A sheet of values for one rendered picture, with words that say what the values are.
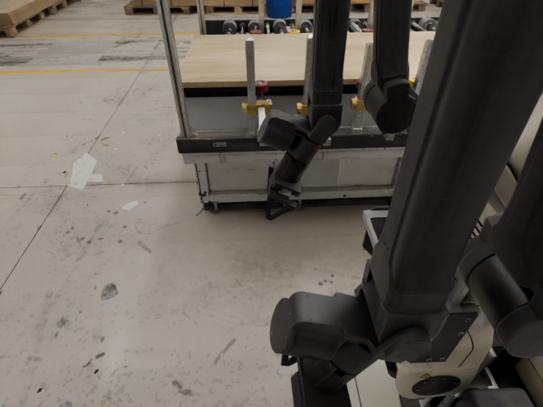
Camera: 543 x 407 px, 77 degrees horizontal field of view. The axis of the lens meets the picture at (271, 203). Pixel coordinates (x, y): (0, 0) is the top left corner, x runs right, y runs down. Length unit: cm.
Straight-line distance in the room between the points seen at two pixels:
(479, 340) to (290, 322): 51
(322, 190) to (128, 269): 124
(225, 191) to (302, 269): 69
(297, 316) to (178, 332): 146
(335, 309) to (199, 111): 160
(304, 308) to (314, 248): 171
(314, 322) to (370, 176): 194
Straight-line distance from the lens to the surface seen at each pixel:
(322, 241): 211
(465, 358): 84
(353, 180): 224
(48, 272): 229
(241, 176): 212
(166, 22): 153
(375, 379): 139
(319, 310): 37
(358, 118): 171
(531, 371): 102
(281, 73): 183
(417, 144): 25
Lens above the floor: 152
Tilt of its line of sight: 41 degrees down
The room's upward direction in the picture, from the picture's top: straight up
